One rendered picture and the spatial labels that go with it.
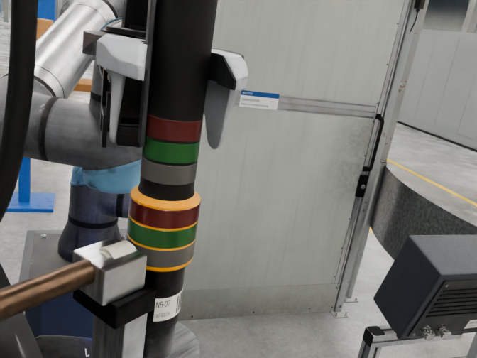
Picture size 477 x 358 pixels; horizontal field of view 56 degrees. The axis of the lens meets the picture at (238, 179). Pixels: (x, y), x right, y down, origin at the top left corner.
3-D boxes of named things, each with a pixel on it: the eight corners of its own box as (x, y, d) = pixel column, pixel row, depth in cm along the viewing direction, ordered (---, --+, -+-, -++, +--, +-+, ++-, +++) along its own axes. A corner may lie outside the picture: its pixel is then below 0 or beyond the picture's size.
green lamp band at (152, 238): (160, 256, 26) (162, 237, 25) (112, 229, 28) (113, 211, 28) (209, 236, 29) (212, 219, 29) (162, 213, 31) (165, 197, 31)
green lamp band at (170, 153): (170, 167, 25) (172, 146, 24) (130, 151, 27) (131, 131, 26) (209, 160, 27) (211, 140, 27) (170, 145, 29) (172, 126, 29)
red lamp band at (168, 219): (162, 236, 25) (165, 216, 25) (113, 209, 28) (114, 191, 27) (212, 218, 29) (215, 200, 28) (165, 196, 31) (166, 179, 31)
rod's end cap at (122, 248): (114, 257, 24) (143, 246, 26) (92, 243, 26) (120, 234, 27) (112, 289, 25) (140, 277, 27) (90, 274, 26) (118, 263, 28)
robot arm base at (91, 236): (55, 236, 114) (57, 200, 111) (114, 234, 121) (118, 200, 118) (61, 267, 102) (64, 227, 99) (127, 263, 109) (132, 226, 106)
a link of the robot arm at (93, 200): (76, 200, 114) (80, 149, 110) (129, 208, 115) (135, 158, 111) (59, 219, 102) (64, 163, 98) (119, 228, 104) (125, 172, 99)
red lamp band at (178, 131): (172, 145, 24) (174, 123, 24) (131, 130, 26) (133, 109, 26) (211, 139, 27) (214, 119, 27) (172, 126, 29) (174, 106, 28)
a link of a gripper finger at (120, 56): (139, 169, 22) (148, 129, 31) (150, 47, 21) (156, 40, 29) (74, 163, 22) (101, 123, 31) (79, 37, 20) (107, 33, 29)
